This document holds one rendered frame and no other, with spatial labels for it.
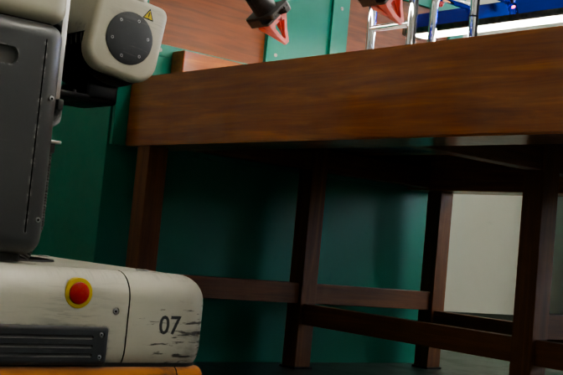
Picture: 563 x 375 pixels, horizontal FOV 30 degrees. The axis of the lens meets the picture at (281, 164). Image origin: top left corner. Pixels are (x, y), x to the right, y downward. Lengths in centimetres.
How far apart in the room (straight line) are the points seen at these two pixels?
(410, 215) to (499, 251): 185
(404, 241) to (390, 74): 155
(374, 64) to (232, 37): 103
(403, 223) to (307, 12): 81
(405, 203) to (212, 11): 100
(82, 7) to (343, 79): 55
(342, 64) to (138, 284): 66
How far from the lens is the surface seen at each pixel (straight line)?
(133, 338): 187
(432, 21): 306
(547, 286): 257
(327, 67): 224
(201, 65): 293
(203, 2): 305
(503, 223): 543
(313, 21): 330
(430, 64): 203
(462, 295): 522
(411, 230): 361
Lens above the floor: 35
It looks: 5 degrees up
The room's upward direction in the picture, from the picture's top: 5 degrees clockwise
